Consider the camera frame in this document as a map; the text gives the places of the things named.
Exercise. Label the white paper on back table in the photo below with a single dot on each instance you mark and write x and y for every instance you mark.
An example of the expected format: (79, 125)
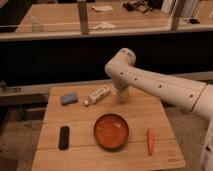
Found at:
(104, 8)

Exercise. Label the orange carrot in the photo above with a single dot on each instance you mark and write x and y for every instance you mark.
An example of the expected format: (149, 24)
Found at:
(150, 141)

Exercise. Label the orange ceramic bowl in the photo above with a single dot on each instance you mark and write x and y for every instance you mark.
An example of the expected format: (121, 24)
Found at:
(111, 131)

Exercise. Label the grey metal post right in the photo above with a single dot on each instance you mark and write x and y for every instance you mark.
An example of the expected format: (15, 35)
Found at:
(176, 14)

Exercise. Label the translucent plastic cup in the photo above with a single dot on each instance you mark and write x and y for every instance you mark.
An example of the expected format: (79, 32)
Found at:
(123, 96)

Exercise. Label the crumpled white paper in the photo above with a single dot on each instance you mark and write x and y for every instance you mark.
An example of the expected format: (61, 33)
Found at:
(104, 25)

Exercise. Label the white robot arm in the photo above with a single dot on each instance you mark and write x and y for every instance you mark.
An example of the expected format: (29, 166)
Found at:
(190, 95)

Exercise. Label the small black object back table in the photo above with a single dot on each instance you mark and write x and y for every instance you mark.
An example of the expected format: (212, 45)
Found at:
(194, 21)

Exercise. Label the grey metal post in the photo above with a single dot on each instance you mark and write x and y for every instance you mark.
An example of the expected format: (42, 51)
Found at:
(83, 17)
(176, 14)

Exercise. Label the blue sponge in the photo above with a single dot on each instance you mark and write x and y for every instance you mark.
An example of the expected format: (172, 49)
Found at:
(69, 98)

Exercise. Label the black rectangular remote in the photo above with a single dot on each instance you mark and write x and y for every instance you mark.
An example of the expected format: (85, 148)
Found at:
(64, 138)

